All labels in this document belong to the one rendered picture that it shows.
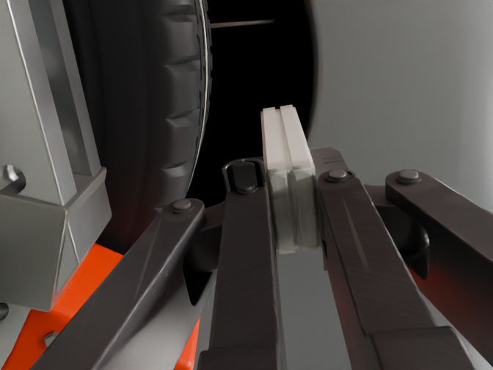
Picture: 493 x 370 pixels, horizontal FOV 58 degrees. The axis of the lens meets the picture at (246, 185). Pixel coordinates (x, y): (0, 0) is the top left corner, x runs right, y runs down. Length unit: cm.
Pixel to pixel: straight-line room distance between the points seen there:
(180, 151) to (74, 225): 9
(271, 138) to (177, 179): 14
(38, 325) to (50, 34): 14
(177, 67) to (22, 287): 15
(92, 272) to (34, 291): 5
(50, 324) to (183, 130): 13
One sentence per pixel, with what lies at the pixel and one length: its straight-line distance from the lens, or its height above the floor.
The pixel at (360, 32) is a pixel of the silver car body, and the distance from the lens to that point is 67.
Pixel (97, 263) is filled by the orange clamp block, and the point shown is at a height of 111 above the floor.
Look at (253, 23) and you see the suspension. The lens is 92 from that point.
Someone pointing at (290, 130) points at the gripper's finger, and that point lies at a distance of 16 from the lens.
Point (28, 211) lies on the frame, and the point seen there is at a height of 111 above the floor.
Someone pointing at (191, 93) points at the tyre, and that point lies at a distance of 28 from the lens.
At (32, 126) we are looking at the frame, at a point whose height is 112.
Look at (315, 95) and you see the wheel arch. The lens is 66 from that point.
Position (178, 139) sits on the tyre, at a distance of 28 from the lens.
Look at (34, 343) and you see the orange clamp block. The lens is 26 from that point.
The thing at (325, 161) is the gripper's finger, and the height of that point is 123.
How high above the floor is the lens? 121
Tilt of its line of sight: 1 degrees down
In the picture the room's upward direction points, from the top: 83 degrees clockwise
